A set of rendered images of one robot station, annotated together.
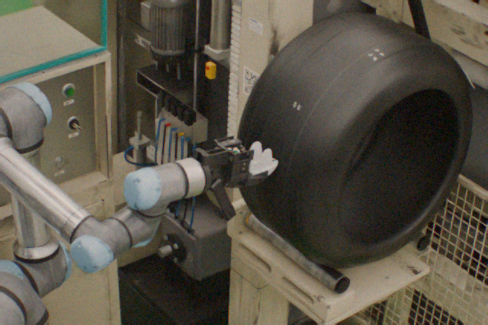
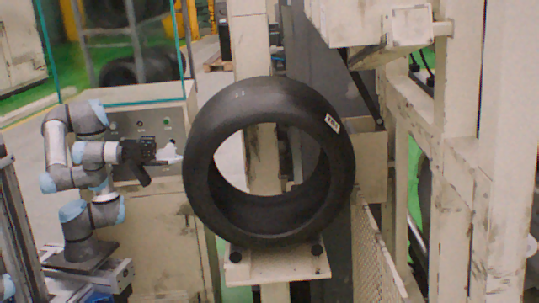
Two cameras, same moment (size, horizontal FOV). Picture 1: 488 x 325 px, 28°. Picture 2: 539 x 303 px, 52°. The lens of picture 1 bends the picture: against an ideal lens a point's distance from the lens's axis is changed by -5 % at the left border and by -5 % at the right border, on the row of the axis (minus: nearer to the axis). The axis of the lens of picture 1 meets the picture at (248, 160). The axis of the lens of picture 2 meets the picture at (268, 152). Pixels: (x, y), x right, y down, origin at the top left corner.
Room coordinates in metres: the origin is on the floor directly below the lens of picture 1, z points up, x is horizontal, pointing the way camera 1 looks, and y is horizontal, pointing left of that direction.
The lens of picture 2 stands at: (0.70, -1.39, 1.92)
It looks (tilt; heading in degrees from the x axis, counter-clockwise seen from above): 22 degrees down; 40
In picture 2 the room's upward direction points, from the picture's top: 5 degrees counter-clockwise
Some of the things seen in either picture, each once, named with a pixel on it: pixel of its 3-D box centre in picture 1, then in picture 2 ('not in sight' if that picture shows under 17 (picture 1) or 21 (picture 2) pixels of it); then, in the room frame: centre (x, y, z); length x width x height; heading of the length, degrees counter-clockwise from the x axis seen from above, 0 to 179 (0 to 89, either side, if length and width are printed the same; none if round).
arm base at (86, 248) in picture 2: not in sight; (80, 242); (1.76, 0.57, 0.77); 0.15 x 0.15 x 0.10
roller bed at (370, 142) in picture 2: not in sight; (363, 159); (2.50, -0.38, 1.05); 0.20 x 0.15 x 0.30; 40
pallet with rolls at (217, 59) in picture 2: not in sight; (235, 39); (7.31, 4.56, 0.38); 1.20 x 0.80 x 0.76; 27
